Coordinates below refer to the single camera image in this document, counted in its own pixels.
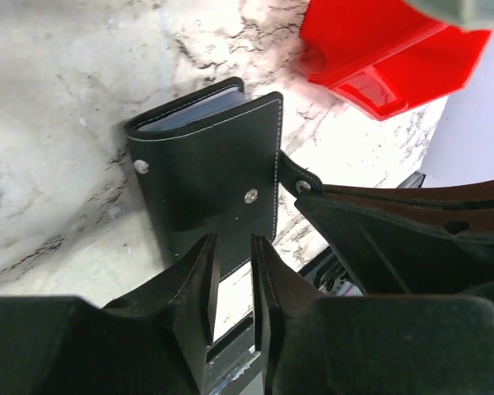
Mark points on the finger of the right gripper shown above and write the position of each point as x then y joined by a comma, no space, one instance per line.
408,240

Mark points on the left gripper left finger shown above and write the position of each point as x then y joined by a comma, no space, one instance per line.
153,340

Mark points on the black card holder wallet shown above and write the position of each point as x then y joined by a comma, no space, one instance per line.
211,163

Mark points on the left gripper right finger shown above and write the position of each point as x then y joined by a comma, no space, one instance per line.
312,343

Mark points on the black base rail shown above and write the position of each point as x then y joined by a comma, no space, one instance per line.
233,365

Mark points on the red plastic bin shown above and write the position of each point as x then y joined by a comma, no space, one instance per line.
385,57

